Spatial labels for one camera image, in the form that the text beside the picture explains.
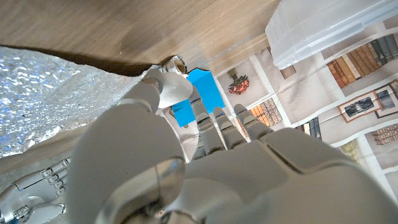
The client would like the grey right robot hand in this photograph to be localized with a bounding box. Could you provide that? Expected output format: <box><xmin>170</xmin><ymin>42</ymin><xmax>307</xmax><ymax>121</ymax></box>
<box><xmin>0</xmin><ymin>157</ymin><xmax>71</xmax><ymax>224</ymax></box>

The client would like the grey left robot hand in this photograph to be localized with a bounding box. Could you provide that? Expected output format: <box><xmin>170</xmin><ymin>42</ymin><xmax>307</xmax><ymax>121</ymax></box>
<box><xmin>65</xmin><ymin>67</ymin><xmax>398</xmax><ymax>224</ymax></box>

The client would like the blue folded origami paper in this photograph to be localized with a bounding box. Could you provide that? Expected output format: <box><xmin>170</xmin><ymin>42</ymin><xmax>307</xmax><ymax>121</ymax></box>
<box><xmin>172</xmin><ymin>68</ymin><xmax>226</xmax><ymax>128</ymax></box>

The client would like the aluminum foil sheet with roll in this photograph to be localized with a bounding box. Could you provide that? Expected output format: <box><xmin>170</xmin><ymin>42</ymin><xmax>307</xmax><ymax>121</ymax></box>
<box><xmin>0</xmin><ymin>45</ymin><xmax>189</xmax><ymax>158</ymax></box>

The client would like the printed bookshelf backdrop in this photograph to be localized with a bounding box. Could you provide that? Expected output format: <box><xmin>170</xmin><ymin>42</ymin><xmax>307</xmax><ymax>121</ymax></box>
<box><xmin>167</xmin><ymin>15</ymin><xmax>398</xmax><ymax>203</ymax></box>

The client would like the clear plastic storage box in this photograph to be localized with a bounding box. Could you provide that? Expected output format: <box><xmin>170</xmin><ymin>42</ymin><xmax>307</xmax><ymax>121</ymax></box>
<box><xmin>265</xmin><ymin>0</ymin><xmax>398</xmax><ymax>70</ymax></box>

